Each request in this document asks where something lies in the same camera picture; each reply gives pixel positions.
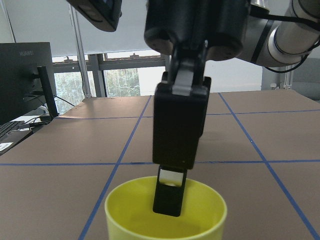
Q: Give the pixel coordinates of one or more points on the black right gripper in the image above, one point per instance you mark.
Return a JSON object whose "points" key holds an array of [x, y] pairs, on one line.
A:
{"points": [[218, 25]]}

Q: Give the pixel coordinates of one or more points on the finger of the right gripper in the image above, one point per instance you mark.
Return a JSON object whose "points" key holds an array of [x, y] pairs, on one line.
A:
{"points": [[169, 191], [179, 109]]}

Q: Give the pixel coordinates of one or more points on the yellow cup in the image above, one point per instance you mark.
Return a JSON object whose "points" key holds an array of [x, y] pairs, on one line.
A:
{"points": [[129, 213]]}

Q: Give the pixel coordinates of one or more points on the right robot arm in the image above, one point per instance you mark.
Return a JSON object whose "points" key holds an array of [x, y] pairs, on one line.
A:
{"points": [[277, 41]]}

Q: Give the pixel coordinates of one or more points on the brown table mat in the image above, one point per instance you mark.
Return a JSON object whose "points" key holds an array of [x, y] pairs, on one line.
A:
{"points": [[260, 150]]}

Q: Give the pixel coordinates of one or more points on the black computer monitor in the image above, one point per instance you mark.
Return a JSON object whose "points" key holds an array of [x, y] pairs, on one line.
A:
{"points": [[27, 79]]}

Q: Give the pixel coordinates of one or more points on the black keyboard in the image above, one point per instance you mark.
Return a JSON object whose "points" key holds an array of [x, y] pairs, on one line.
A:
{"points": [[10, 129]]}

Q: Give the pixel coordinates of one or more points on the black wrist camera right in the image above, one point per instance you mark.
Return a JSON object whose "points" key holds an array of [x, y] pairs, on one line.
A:
{"points": [[103, 14]]}

